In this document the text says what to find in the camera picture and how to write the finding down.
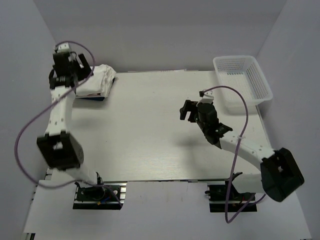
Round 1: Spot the white cartoon print t-shirt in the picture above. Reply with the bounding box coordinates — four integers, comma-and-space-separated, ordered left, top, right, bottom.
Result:
76, 64, 117, 98

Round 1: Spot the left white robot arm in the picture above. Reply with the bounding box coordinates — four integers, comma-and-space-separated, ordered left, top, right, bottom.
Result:
36, 50, 106, 200

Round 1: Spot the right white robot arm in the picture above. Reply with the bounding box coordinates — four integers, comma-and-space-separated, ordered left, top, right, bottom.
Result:
179, 100, 305, 202

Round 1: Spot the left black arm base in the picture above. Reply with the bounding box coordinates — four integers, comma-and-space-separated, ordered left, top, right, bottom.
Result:
72, 182, 127, 210

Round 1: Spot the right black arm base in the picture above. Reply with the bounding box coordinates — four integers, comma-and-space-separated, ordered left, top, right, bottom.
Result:
204, 178, 257, 213

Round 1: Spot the white plastic mesh basket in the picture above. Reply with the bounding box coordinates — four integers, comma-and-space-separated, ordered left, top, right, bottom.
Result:
213, 55, 273, 115

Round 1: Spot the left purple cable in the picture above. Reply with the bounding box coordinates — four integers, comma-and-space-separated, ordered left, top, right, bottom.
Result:
14, 41, 123, 208

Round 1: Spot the purple cable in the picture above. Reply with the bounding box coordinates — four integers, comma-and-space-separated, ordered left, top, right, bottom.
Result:
201, 85, 266, 224
14, 41, 123, 208

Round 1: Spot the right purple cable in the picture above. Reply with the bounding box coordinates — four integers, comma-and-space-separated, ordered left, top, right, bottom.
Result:
201, 85, 266, 224

